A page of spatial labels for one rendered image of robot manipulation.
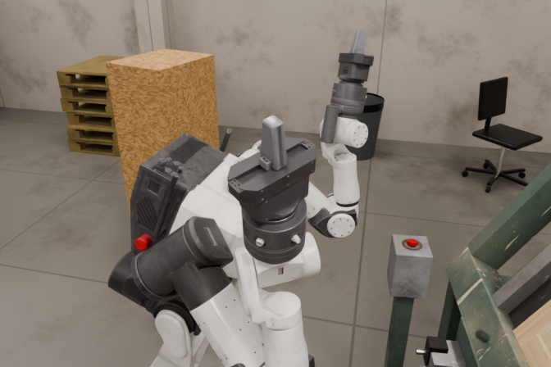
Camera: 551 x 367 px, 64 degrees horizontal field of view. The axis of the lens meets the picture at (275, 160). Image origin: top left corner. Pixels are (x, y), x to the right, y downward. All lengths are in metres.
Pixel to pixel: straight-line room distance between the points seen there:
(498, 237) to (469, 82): 3.37
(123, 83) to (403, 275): 1.92
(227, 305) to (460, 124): 4.37
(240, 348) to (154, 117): 2.01
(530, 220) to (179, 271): 1.16
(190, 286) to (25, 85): 5.89
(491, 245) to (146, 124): 1.95
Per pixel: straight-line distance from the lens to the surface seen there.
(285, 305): 0.73
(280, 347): 0.75
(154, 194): 0.99
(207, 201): 0.92
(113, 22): 5.60
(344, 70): 1.17
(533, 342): 1.38
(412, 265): 1.57
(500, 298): 1.49
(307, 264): 0.67
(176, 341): 1.26
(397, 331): 1.80
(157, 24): 5.02
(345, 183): 1.22
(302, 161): 0.54
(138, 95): 2.72
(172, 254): 0.82
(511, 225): 1.63
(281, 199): 0.55
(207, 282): 0.81
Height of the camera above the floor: 1.81
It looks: 25 degrees down
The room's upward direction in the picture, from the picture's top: straight up
